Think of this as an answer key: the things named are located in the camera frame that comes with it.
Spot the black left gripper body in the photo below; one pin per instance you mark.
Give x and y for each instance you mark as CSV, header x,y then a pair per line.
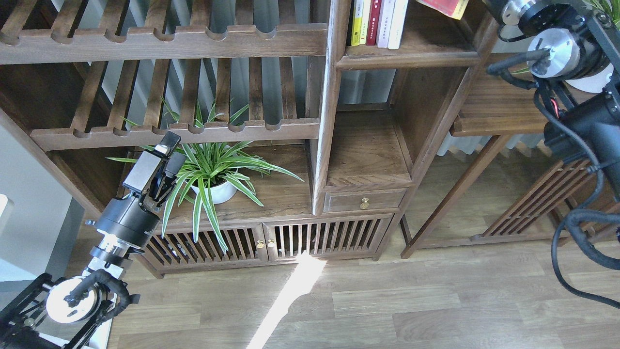
x,y
127,222

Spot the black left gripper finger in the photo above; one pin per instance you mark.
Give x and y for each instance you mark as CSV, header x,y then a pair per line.
x,y
168,144
175,162

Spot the pale pink thin book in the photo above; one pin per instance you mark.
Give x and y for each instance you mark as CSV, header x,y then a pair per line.
x,y
385,21

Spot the white book red logo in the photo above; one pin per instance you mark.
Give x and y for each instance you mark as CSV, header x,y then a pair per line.
x,y
397,24

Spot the red cover thick book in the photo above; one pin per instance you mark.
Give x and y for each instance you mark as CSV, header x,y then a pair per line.
x,y
451,8

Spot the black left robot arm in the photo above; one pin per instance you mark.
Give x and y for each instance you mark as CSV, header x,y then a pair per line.
x,y
99,294

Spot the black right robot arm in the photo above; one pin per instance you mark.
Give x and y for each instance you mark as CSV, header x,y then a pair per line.
x,y
586,130

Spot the green spider plant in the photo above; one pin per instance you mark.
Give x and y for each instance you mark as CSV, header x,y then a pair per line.
x,y
215,162

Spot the small white plant pot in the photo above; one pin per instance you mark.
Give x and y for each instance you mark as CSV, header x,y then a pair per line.
x,y
220,192

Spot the grey cabinet at left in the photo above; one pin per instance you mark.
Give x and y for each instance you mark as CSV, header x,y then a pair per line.
x,y
41,227

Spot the left slatted cabinet door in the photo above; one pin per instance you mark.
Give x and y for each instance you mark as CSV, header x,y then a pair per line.
x,y
177,252

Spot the slatted cabinet door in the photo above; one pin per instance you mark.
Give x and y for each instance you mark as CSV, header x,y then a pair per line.
x,y
329,238
177,252

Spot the right slatted cabinet door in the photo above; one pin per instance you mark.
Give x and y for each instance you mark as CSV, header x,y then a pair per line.
x,y
329,238

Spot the small wooden drawer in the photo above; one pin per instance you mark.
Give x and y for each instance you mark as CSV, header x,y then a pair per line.
x,y
363,200

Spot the dark wooden bookshelf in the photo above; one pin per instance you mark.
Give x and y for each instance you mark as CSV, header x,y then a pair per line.
x,y
83,81

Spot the yellow upright book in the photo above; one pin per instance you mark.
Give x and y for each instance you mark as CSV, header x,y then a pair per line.
x,y
360,22

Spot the dark red upright book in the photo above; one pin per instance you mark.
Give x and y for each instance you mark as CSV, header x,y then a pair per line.
x,y
373,23

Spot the large white plant pot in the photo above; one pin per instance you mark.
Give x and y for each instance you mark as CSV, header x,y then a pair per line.
x,y
595,83

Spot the green plant top right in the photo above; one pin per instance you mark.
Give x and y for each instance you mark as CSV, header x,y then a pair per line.
x,y
605,6

